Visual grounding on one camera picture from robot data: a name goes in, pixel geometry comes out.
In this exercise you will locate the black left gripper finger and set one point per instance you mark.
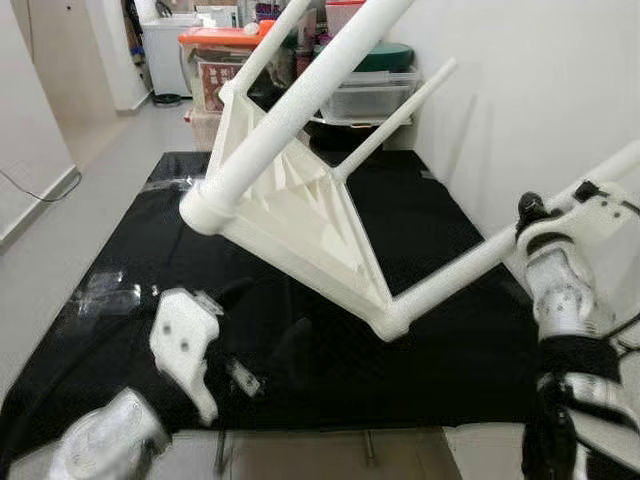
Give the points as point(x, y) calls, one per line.
point(293, 345)
point(236, 293)

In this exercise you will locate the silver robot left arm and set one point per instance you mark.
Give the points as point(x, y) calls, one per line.
point(100, 440)

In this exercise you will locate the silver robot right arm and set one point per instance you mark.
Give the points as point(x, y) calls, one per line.
point(560, 290)

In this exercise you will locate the narrow clear tape strip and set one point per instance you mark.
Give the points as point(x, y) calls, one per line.
point(178, 184)

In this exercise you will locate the black table cloth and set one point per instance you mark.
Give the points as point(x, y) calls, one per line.
point(120, 250)

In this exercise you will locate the large clear tape patch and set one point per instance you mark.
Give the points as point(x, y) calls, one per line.
point(105, 292)

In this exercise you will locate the beige patterned bench cloth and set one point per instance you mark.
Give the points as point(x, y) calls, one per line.
point(205, 128)

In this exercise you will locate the black round bowl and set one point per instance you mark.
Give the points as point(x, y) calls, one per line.
point(335, 132)

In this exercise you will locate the clear plastic storage box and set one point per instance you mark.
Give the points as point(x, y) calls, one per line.
point(375, 98)

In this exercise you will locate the dark green lid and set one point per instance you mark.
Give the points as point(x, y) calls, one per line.
point(390, 55)

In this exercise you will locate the red printed carton box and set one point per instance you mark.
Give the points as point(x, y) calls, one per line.
point(212, 80)

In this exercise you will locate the white washing machine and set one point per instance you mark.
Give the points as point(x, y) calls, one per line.
point(168, 55)

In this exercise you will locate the orange round lid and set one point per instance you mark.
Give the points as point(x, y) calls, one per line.
point(215, 37)

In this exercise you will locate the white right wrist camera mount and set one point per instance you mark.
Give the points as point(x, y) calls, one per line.
point(600, 215)

